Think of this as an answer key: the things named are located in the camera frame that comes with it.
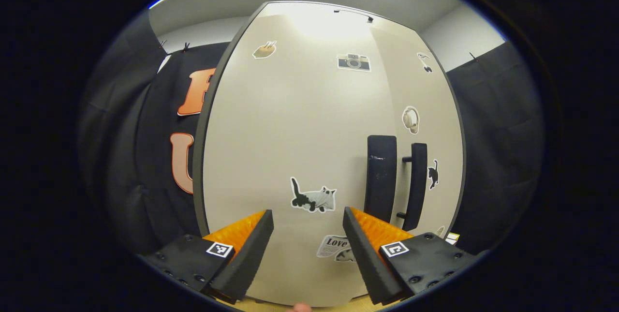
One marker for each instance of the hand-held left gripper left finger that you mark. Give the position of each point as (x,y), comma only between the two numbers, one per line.
(242,263)

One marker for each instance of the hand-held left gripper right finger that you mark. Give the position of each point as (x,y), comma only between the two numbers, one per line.
(370,259)

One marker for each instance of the white shoe cabinet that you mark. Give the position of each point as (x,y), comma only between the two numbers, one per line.
(198,167)

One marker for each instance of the white cabinet door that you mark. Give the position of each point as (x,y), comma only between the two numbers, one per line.
(435,89)
(290,133)

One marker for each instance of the small paper box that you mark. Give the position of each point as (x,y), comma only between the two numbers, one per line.
(452,238)

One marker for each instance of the black backdrop cloth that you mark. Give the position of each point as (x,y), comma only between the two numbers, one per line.
(498,157)

